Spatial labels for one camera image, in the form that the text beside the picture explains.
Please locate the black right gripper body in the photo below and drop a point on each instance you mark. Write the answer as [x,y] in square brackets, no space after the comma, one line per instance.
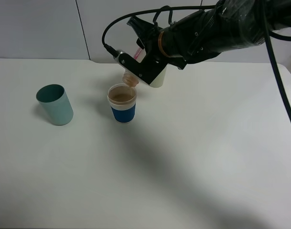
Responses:
[187,39]

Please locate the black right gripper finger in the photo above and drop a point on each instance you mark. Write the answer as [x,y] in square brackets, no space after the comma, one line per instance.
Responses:
[146,32]
[180,63]

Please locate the clear plastic drink bottle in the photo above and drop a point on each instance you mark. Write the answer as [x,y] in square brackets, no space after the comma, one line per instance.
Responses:
[129,78]

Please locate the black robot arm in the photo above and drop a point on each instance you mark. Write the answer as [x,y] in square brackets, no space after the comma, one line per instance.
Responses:
[242,22]

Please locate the cream plastic cup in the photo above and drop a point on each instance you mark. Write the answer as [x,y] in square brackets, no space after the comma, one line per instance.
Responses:
[159,80]

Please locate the blue sleeved clear cup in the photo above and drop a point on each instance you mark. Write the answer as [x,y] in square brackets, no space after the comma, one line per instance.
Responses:
[122,100]

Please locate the teal plastic cup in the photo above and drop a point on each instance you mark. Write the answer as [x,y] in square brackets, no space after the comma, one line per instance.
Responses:
[54,101]

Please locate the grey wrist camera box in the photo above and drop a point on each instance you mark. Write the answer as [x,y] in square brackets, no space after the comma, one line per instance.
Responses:
[139,69]

